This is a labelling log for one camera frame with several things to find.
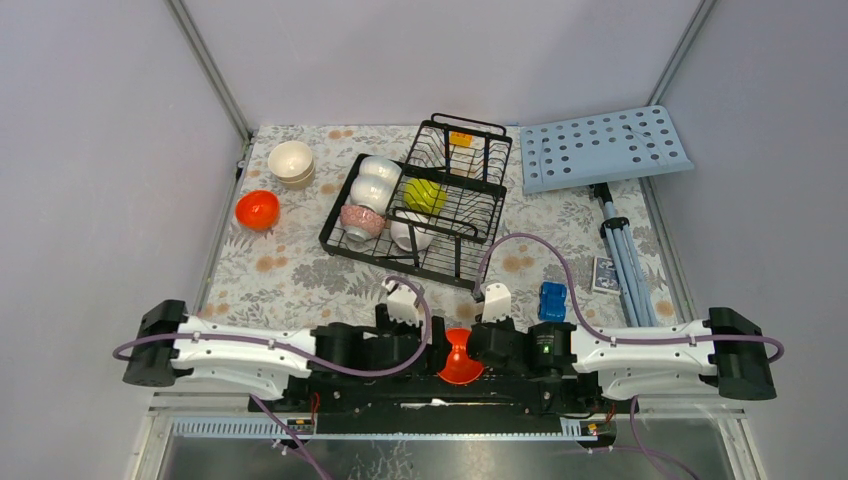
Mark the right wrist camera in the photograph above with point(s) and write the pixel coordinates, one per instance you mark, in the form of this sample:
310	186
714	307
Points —
493	302

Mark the white bowl in rack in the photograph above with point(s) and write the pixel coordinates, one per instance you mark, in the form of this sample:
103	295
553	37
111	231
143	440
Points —
372	192

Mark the white bowl front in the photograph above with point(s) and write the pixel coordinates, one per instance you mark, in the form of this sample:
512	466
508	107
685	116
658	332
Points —
409	237

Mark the beige patterned bowl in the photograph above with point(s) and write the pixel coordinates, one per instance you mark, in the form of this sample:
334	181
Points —
290	160

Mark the blue tripod legs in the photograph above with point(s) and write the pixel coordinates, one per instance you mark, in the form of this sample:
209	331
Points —
616	232

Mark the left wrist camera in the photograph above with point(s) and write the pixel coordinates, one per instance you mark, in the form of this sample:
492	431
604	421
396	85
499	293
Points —
402	301

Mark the orange bowl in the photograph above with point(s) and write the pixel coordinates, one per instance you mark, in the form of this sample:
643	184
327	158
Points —
258	210
459	368

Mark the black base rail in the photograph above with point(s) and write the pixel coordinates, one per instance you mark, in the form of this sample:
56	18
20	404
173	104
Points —
494	403

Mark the blue toy car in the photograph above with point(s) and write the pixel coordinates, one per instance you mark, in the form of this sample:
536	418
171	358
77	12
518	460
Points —
552	302

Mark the yellow-green bowl in rack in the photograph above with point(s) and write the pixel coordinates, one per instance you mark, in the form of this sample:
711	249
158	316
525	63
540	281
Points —
424	196

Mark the white bowl upper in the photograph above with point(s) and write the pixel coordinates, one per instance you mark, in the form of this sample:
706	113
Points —
381	167

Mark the pink patterned bowl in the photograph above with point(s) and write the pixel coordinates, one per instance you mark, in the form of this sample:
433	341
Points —
361	224

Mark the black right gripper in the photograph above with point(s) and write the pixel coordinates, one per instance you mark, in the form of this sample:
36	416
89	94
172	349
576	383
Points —
508	323

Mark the plain beige bowl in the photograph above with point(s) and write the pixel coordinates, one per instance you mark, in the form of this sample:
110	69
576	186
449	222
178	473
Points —
299	182

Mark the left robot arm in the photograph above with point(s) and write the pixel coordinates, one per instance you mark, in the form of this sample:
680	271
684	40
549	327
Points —
272	364

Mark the black wire dish rack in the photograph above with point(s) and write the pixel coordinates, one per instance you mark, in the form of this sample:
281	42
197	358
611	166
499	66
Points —
466	227

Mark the blue perforated stand tray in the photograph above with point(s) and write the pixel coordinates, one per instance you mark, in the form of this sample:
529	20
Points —
603	148

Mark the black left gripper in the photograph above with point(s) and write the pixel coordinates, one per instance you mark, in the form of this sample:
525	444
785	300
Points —
438	348

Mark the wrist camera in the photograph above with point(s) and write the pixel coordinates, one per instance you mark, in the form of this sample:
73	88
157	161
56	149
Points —
493	302
402	301

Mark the blue card deck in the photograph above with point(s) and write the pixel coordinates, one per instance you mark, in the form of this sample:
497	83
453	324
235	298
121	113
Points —
605	277

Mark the yellow toy block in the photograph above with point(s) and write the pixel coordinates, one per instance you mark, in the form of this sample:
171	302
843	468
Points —
459	139

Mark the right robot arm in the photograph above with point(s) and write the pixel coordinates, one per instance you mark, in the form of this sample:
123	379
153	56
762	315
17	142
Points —
726	352

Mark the floral table mat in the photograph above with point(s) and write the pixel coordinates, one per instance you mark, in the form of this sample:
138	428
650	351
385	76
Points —
282	279

